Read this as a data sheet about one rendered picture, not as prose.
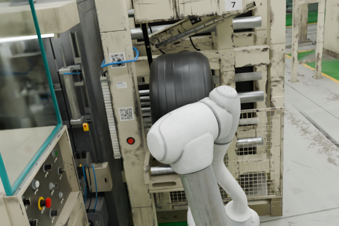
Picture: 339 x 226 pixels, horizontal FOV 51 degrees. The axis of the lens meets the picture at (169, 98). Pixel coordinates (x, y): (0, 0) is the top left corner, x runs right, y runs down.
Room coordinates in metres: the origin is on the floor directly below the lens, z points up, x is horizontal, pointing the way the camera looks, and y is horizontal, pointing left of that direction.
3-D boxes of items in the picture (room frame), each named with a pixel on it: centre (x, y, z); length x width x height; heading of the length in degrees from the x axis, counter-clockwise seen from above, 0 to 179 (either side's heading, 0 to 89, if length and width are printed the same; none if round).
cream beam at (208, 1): (2.06, -0.17, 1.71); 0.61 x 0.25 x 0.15; 87
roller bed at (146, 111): (2.17, 0.17, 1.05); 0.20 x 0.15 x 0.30; 87
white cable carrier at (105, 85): (1.74, 0.32, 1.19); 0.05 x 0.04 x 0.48; 177
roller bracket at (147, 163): (1.78, 0.15, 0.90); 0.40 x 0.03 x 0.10; 177
